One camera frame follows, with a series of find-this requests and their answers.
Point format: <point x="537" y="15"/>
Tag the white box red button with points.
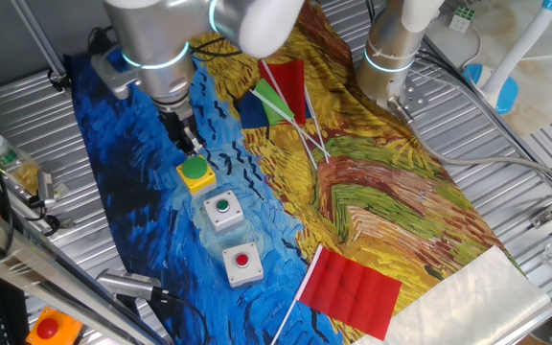
<point x="242" y="266"/>

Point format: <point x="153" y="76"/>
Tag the yellow box green mushroom button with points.
<point x="194" y="168"/>

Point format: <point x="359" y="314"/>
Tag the grey robot base conduit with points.
<point x="472" y="159"/>

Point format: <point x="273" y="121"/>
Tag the white box green button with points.
<point x="223" y="211"/>

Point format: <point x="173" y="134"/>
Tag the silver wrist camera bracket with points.
<point x="110" y="76"/>

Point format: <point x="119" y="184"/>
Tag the aluminium frame bar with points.
<point x="51" y="275"/>

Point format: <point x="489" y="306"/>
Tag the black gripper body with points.
<point x="176" y="124"/>

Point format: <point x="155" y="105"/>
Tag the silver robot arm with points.
<point x="161" y="43"/>

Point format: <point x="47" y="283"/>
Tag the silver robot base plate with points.
<point x="412" y="96"/>

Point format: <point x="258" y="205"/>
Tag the large red flag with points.
<point x="352" y="292"/>

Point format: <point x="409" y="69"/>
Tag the small green flag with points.
<point x="271" y="103"/>

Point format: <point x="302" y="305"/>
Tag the orange emergency stop box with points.
<point x="53" y="328"/>

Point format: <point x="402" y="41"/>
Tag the black camera clamp mount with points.
<point x="53" y="223"/>

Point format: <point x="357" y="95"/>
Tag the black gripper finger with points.
<point x="187" y="146"/>
<point x="197" y="140"/>

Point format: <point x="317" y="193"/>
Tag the small red flag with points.
<point x="290" y="86"/>

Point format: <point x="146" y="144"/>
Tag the painted blue yellow cloth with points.
<point x="391" y="201"/>

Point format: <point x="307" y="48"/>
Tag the clear bottle yellow liquid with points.
<point x="15" y="165"/>

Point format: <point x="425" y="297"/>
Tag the thin metal rod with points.
<point x="41" y="43"/>

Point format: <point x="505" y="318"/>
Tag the silver depth camera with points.
<point x="127" y="283"/>

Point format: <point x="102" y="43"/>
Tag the blue white desk lamp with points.
<point x="501" y="81"/>

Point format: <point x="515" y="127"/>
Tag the rubik's cube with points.
<point x="462" y="18"/>

